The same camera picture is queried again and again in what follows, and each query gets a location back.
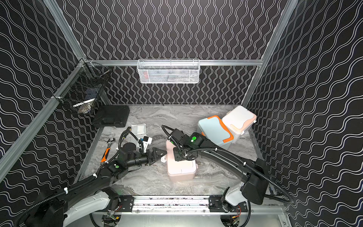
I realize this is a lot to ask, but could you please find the white gauze packet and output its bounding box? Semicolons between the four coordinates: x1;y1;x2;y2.
131;124;147;135
135;133;147;140

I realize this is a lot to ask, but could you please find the blue orange first aid box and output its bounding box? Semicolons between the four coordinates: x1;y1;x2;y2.
197;115;234;150

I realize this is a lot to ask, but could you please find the white pink first aid box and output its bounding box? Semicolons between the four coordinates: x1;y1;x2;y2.
222;106;257;143

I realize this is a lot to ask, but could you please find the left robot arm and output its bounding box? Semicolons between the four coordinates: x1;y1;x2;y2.
14;130;167;227

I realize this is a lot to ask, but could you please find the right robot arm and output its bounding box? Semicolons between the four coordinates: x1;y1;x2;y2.
161;125;295;205

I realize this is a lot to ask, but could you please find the black plastic tool case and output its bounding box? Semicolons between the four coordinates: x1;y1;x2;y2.
92;105;130;128

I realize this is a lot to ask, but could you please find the orange handled adjustable wrench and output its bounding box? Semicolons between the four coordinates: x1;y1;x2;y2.
101;138;116;164

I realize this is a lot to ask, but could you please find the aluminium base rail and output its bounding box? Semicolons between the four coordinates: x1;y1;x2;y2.
56;194;287;215

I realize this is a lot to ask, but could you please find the white wire wall basket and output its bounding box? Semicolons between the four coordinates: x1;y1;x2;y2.
137;59;200;84

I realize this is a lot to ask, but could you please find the black wire wall basket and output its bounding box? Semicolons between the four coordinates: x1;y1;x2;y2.
55;59;111;115

